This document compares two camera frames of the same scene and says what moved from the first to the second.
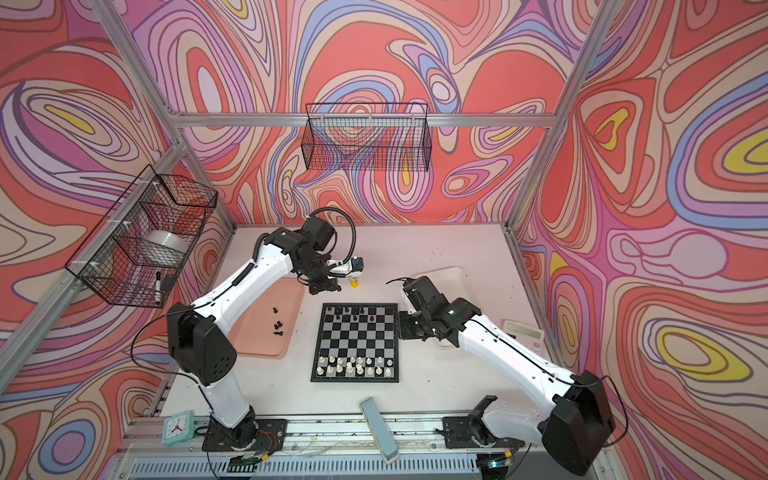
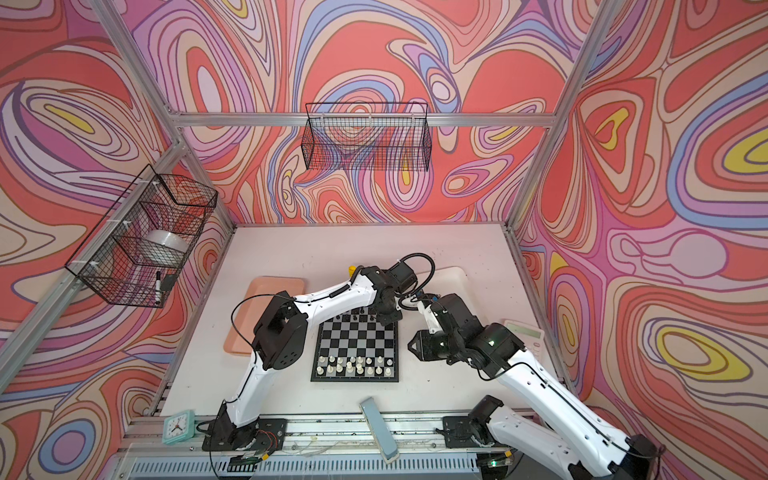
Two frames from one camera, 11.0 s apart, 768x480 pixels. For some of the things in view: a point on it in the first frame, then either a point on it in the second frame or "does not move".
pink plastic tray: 266,326 does not move
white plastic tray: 452,282 does not move
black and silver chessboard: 357,343 does not move
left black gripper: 331,284 to 389,321
